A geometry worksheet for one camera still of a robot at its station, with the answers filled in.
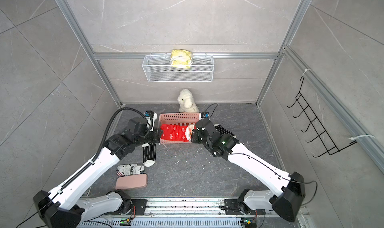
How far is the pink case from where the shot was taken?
807 mm

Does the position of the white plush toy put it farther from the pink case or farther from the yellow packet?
the pink case

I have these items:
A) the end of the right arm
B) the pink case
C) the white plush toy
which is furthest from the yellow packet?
the pink case

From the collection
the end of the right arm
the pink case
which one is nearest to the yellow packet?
the end of the right arm

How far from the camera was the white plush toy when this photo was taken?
3.20 feet

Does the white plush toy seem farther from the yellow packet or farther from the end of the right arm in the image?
the end of the right arm

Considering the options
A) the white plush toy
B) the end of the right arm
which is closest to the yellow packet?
the white plush toy

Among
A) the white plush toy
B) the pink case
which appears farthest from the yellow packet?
the pink case

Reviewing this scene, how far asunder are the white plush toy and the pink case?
0.49m

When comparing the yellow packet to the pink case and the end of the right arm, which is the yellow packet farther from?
the pink case
